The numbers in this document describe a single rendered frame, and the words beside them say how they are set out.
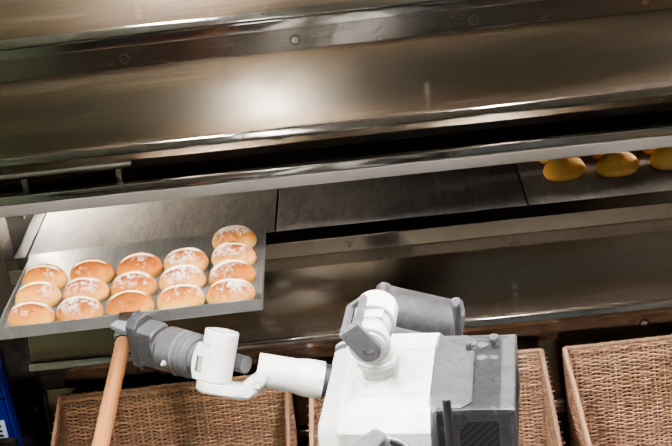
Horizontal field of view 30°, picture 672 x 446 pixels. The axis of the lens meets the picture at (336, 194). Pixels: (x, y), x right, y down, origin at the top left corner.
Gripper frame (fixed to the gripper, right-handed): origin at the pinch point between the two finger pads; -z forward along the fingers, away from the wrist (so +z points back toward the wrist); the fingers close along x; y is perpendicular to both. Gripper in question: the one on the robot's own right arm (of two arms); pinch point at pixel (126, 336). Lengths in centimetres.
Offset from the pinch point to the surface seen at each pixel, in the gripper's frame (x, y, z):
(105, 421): 1.5, 24.7, 17.3
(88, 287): 2.6, -8.2, -17.5
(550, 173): 0, -95, 49
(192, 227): -2.0, -44.7, -19.7
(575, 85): 29, -82, 61
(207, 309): -0.2, -14.8, 8.9
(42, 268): 3.7, -9.0, -31.7
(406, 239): -4, -62, 28
